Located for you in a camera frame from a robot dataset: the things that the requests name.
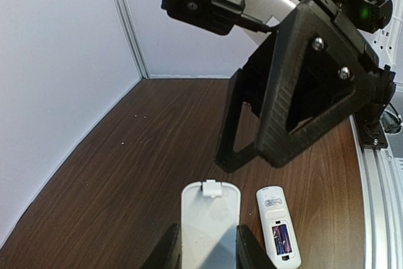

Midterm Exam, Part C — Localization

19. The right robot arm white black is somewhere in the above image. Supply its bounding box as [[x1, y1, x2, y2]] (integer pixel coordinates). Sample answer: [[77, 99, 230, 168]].
[[215, 0, 396, 173]]

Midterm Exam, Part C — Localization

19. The left aluminium frame post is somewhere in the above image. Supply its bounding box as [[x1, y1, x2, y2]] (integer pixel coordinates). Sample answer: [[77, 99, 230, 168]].
[[113, 0, 150, 79]]

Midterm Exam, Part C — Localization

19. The blue battery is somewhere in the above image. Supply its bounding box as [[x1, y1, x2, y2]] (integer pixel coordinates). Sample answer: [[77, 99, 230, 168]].
[[279, 224, 292, 253], [272, 226, 283, 255]]

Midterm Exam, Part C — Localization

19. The white battery cover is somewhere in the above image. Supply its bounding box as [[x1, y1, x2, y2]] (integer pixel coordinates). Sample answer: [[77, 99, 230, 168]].
[[180, 180, 241, 268]]

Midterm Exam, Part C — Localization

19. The white remote control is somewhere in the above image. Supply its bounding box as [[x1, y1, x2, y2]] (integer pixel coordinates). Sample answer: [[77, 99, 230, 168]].
[[256, 186, 302, 268]]

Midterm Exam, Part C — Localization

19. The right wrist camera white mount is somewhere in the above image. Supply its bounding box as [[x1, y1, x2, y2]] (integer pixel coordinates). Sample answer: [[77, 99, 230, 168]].
[[161, 0, 296, 45]]

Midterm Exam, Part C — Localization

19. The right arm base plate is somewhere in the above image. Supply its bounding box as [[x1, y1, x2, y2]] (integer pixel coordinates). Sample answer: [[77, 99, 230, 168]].
[[358, 122, 389, 149]]

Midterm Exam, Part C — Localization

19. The front aluminium rail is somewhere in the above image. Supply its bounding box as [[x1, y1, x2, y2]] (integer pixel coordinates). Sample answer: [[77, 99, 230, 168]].
[[349, 117, 402, 268]]

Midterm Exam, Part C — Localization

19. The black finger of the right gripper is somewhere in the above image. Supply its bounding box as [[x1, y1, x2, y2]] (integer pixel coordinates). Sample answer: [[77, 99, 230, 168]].
[[215, 69, 261, 173]]

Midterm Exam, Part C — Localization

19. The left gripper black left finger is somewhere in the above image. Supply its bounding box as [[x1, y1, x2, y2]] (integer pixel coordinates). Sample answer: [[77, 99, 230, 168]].
[[146, 224, 181, 268]]

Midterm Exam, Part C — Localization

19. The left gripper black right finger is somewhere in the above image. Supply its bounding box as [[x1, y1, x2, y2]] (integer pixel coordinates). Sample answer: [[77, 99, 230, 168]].
[[236, 224, 275, 269]]

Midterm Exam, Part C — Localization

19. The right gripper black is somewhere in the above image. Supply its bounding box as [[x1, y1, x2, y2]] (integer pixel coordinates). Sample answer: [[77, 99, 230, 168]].
[[245, 0, 395, 168]]

